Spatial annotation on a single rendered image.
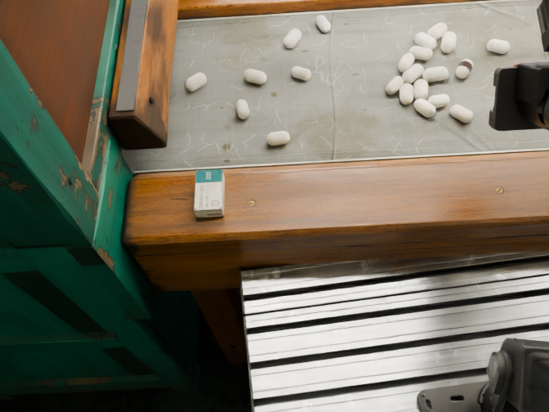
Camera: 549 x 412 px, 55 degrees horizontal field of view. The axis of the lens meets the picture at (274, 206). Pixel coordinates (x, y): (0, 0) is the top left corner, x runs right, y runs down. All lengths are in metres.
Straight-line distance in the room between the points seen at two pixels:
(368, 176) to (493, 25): 0.37
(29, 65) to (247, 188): 0.30
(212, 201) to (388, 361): 0.30
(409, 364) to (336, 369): 0.09
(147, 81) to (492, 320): 0.54
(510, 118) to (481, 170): 0.14
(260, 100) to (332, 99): 0.11
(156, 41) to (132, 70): 0.08
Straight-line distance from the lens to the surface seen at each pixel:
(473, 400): 0.71
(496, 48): 0.91
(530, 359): 0.57
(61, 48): 0.62
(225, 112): 0.80
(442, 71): 0.84
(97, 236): 0.63
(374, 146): 0.76
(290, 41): 0.87
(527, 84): 0.59
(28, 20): 0.56
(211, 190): 0.68
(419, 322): 0.73
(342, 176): 0.70
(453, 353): 0.73
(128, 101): 0.68
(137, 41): 0.75
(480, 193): 0.72
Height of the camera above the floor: 1.36
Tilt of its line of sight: 61 degrees down
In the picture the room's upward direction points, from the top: 6 degrees counter-clockwise
